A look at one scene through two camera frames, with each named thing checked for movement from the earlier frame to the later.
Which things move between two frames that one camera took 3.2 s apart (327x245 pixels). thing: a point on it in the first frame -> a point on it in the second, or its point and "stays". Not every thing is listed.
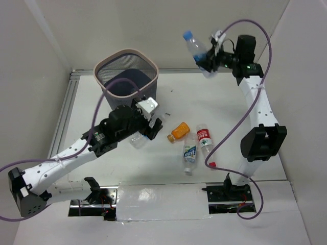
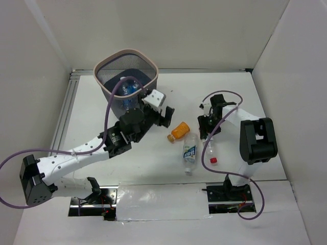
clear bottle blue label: x=138 y=140 -> x=129 y=86
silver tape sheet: x=148 y=200 stays
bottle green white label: x=189 y=152 stays
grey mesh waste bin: x=125 y=75 stays
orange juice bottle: x=179 y=132 stays
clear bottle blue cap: x=199 y=53 -> x=127 y=103
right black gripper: x=207 y=64 -> x=203 y=121
